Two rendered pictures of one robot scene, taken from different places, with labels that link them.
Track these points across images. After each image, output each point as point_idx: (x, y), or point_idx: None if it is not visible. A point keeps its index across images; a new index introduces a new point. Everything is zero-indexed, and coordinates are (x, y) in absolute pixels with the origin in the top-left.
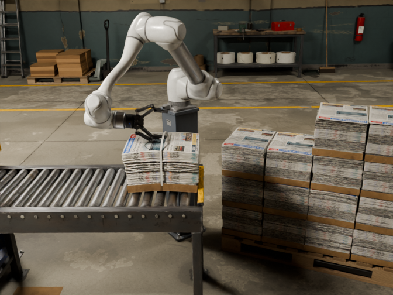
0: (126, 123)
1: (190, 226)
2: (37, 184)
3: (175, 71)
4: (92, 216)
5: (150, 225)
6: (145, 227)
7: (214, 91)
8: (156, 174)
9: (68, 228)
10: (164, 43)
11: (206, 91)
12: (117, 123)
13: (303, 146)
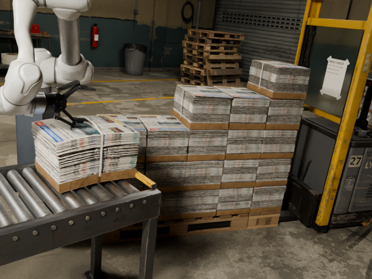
0: (48, 104)
1: (149, 212)
2: None
3: (37, 51)
4: (38, 231)
5: (108, 223)
6: (104, 227)
7: (90, 73)
8: (94, 164)
9: (0, 259)
10: (68, 10)
11: (82, 73)
12: (37, 106)
13: (173, 124)
